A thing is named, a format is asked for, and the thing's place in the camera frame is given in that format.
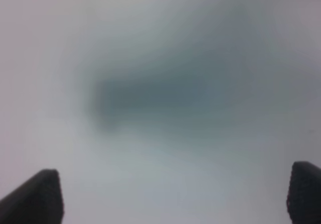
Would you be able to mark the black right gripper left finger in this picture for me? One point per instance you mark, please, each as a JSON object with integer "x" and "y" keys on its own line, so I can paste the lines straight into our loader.
{"x": 38, "y": 200}

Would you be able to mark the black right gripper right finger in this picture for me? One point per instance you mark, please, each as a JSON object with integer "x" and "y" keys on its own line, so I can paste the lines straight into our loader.
{"x": 303, "y": 198}

